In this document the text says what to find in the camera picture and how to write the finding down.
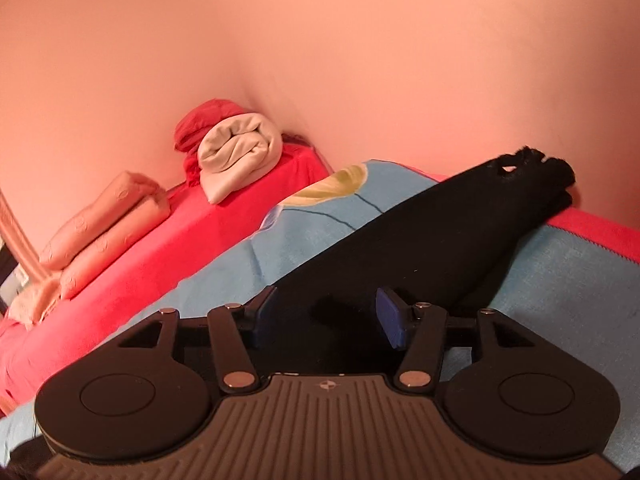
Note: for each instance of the crumpled red cloth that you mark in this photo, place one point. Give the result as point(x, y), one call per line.
point(200, 120)

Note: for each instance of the rolled white towel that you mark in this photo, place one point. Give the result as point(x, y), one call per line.
point(240, 155)

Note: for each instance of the black pants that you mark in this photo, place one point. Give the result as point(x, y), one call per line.
point(425, 240)

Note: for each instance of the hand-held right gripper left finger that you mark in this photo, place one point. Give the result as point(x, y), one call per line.
point(263, 321)

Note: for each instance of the blue floral blanket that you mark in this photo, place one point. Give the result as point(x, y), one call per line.
point(310, 230)

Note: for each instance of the pink pillow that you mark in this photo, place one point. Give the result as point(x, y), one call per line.
point(120, 250)
point(100, 215)

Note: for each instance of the cream folded cloth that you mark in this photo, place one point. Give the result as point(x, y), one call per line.
point(35, 305)

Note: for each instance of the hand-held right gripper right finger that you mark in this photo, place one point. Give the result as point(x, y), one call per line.
point(391, 321)

